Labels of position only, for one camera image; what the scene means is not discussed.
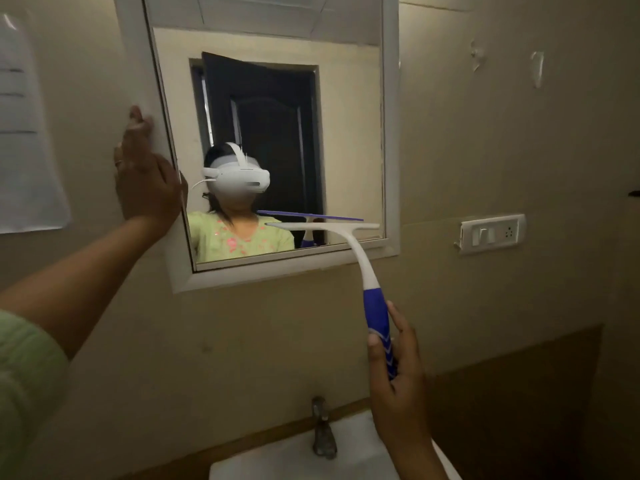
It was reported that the person's left hand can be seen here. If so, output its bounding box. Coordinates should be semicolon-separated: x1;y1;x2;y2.
114;106;189;231

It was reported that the metal water tap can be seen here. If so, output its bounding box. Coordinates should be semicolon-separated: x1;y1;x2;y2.
311;396;339;461

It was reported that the white paper sheet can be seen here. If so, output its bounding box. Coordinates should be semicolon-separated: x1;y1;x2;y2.
0;14;72;235

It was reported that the person's left forearm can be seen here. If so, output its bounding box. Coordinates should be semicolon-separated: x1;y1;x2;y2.
0;216;172;360

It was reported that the white and blue window squeegee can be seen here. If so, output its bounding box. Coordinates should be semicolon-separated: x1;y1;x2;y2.
265;222;400;381

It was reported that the person's right hand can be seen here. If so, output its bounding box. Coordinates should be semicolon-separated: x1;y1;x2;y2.
367;301;437;445

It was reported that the white switch socket plate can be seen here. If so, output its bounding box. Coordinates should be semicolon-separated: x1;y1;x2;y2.
454;214;527;255

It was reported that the light green sleeve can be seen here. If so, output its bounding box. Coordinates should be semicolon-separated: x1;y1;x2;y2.
0;310;70;480

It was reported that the person's right forearm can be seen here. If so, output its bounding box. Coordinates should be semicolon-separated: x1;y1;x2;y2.
386;432;451;480

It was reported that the white framed wall mirror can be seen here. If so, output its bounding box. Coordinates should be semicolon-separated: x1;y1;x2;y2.
112;0;401;294

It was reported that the white wash basin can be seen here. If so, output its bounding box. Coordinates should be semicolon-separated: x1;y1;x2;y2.
209;409;464;480

